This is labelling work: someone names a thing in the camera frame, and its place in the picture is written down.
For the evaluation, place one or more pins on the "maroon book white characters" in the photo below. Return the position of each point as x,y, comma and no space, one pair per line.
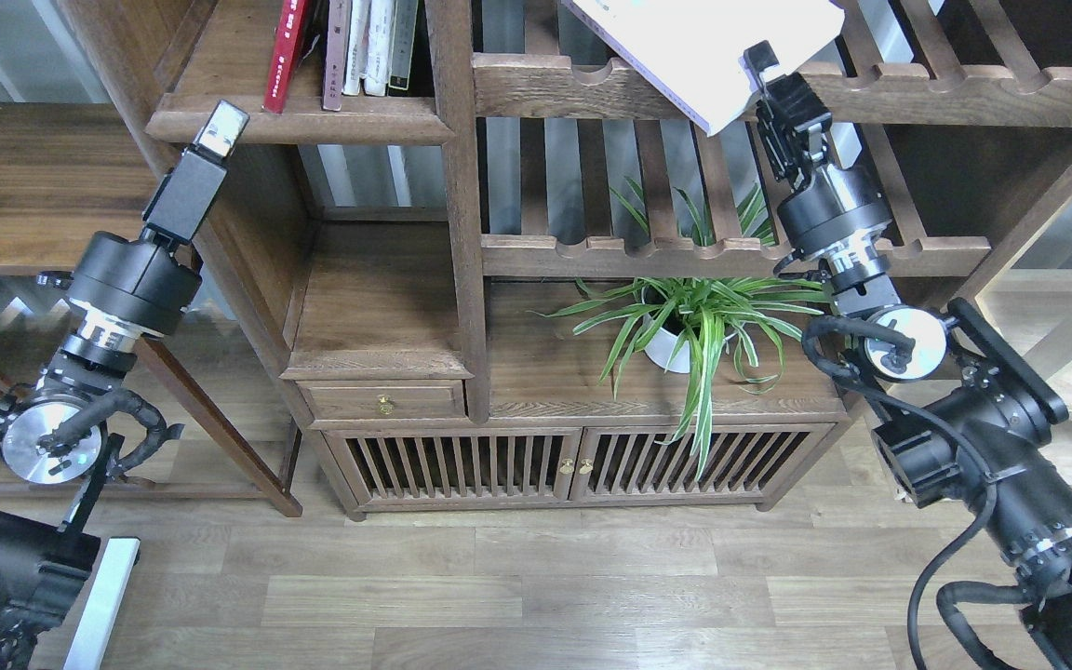
336,37

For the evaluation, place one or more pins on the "white upright book middle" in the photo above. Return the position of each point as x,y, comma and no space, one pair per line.
376,72

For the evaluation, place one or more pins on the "white metal bar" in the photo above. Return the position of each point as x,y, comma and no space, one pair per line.
96,626

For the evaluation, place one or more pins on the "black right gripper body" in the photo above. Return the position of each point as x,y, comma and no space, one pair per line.
833,212

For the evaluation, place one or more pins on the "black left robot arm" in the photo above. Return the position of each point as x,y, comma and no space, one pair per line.
81,422

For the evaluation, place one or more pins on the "red hardcover book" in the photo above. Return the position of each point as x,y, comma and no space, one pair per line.
293,27

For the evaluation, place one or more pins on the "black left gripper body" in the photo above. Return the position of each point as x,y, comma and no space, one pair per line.
140,281

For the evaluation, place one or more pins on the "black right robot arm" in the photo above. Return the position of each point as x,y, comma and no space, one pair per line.
962,416

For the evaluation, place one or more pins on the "dark wooden bookshelf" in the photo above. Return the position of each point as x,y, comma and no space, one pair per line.
404,246

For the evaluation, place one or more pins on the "white plant pot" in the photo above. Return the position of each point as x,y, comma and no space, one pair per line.
666,352

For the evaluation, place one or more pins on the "green spider plant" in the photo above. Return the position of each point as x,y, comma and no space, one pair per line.
708,316

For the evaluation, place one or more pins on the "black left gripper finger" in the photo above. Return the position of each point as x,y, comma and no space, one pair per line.
216,140

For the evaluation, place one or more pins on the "dark wooden side table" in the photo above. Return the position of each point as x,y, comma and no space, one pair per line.
68,170

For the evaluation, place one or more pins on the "dark green upright book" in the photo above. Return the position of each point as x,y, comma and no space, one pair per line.
404,28

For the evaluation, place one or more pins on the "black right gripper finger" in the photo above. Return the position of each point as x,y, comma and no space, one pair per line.
763,68

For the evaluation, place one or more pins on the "white upright book left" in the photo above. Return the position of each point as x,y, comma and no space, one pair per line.
357,44

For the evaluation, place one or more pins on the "white upright book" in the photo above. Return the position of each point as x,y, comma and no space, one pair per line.
357,44
376,72

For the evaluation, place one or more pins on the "white paperback book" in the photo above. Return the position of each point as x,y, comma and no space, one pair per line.
693,51

